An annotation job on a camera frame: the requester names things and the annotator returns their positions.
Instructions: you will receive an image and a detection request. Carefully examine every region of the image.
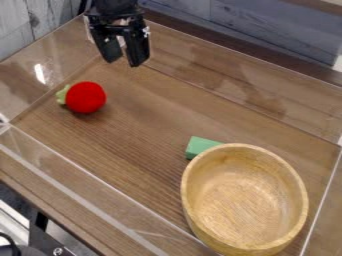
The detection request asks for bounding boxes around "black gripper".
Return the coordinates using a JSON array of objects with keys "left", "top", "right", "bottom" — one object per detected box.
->
[{"left": 85, "top": 6, "right": 150, "bottom": 67}]

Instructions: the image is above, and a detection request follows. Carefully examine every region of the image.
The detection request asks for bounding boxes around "red plush strawberry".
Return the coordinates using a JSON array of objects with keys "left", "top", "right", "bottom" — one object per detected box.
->
[{"left": 57, "top": 81, "right": 108, "bottom": 114}]

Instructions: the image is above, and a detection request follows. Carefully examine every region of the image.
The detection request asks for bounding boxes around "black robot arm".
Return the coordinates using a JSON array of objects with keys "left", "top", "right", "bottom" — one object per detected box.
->
[{"left": 85, "top": 0, "right": 150, "bottom": 67}]

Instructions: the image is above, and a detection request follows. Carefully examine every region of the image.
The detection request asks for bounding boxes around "green foam block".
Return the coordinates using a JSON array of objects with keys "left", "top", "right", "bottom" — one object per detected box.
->
[{"left": 185, "top": 136, "right": 222, "bottom": 160}]

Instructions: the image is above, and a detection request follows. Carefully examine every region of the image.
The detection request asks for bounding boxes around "clear acrylic tray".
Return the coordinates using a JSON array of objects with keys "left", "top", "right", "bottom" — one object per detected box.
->
[{"left": 0, "top": 20, "right": 342, "bottom": 256}]

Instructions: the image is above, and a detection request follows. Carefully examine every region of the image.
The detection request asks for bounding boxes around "wooden bowl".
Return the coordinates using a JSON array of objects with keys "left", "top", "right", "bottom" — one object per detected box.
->
[{"left": 181, "top": 143, "right": 309, "bottom": 256}]

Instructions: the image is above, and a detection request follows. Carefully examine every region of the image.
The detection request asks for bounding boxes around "clear acrylic corner bracket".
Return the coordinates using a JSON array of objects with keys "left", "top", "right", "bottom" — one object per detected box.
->
[{"left": 83, "top": 15, "right": 96, "bottom": 44}]

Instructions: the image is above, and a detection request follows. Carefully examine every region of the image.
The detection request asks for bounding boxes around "black table frame bracket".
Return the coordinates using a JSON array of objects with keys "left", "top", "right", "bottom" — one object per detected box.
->
[{"left": 29, "top": 209, "right": 77, "bottom": 256}]

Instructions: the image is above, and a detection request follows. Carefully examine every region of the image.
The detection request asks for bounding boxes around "black cable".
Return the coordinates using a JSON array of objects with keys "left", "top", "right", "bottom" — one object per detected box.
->
[{"left": 0, "top": 232, "right": 23, "bottom": 256}]

